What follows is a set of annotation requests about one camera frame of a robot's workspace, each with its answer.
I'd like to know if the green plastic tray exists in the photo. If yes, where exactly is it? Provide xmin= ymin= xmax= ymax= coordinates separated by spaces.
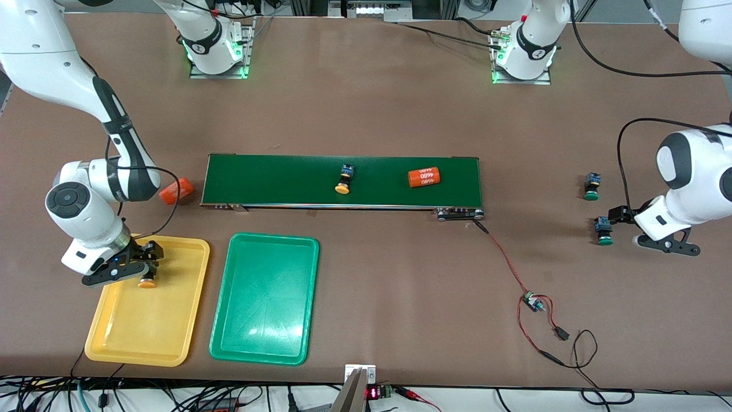
xmin=209 ymin=232 xmax=320 ymax=366

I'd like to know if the yellow plastic tray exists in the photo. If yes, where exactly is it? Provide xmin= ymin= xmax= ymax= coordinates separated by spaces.
xmin=84 ymin=233 xmax=210 ymax=367

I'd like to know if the red black conveyor wire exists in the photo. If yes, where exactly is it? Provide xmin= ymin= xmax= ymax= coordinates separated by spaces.
xmin=472 ymin=219 xmax=534 ymax=297

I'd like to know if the white background device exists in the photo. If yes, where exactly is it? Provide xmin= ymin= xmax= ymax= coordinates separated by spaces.
xmin=329 ymin=0 xmax=413 ymax=22

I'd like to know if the orange cylinder with white print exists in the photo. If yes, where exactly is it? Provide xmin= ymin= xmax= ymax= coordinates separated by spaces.
xmin=407 ymin=167 xmax=441 ymax=189
xmin=158 ymin=177 xmax=196 ymax=206

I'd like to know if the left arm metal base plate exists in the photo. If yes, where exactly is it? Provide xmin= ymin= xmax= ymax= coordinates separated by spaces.
xmin=490 ymin=29 xmax=552 ymax=86

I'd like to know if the red lead wire with connector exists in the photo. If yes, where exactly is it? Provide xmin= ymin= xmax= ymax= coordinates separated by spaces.
xmin=516 ymin=295 xmax=572 ymax=367

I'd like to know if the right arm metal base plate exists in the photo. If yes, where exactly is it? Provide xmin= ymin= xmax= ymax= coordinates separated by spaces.
xmin=189 ymin=16 xmax=256 ymax=80

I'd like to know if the green conveyor belt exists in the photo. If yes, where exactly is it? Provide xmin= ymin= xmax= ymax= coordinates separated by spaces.
xmin=200 ymin=153 xmax=486 ymax=221

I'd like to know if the red clip lead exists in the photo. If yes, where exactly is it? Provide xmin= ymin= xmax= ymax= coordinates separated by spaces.
xmin=393 ymin=387 xmax=442 ymax=412

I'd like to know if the power strip with orange switch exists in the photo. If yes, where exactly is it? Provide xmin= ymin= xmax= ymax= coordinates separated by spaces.
xmin=194 ymin=397 xmax=244 ymax=412

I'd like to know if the black looped power cable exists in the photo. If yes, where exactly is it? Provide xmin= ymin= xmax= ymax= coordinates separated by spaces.
xmin=563 ymin=329 xmax=635 ymax=406

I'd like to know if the black base cable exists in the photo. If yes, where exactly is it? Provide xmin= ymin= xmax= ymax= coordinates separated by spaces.
xmin=395 ymin=22 xmax=507 ymax=51

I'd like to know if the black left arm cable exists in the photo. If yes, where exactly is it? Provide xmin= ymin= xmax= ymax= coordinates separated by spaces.
xmin=569 ymin=0 xmax=732 ymax=213

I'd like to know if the black cable with plug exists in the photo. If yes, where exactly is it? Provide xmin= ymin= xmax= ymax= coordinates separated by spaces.
xmin=98 ymin=363 xmax=125 ymax=408

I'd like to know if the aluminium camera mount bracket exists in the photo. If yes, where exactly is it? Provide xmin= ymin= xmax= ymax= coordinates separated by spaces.
xmin=344 ymin=364 xmax=377 ymax=412

